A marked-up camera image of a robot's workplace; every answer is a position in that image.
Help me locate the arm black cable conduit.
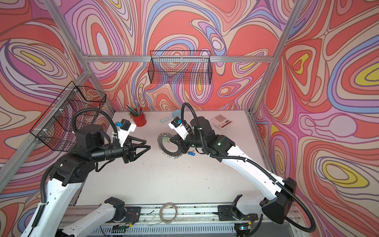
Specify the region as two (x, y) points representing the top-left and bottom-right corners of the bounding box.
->
(180, 102), (317, 233)
(70, 108), (119, 140)

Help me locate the red metal pencil bucket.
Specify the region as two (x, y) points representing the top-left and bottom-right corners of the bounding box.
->
(131, 113), (147, 127)

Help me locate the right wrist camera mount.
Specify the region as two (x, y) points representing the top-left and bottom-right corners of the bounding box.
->
(168, 117), (189, 140)

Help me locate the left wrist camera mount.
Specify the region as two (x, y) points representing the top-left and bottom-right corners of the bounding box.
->
(115, 119), (137, 147)

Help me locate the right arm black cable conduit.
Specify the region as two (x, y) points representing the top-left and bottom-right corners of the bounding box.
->
(180, 102), (317, 233)

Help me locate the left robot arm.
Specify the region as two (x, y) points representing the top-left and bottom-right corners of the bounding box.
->
(22, 124), (151, 237)

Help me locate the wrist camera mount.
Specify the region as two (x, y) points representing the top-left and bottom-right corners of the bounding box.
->
(168, 117), (189, 140)
(115, 119), (137, 147)

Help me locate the aluminium frame post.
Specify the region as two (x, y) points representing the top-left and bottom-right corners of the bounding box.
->
(44, 0), (119, 112)

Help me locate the coiled clear cable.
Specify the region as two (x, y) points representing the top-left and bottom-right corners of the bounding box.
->
(159, 202), (179, 225)

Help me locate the black wire basket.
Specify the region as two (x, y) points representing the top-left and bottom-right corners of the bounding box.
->
(148, 50), (213, 85)
(30, 82), (107, 152)

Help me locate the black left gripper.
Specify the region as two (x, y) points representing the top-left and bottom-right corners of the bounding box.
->
(90, 135), (151, 164)

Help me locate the black wire basket left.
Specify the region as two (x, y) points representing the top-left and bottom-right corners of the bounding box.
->
(30, 82), (107, 152)

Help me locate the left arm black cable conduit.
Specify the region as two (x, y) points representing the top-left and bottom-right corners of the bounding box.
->
(70, 108), (119, 140)

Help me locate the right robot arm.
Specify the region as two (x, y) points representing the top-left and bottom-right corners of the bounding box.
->
(168, 117), (297, 224)

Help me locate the light blue spatula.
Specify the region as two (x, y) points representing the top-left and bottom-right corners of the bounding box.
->
(160, 110), (181, 122)

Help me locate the black wire basket back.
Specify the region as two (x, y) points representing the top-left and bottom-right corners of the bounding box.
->
(148, 50), (213, 85)

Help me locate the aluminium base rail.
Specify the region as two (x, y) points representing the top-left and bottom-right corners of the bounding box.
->
(59, 202), (300, 237)

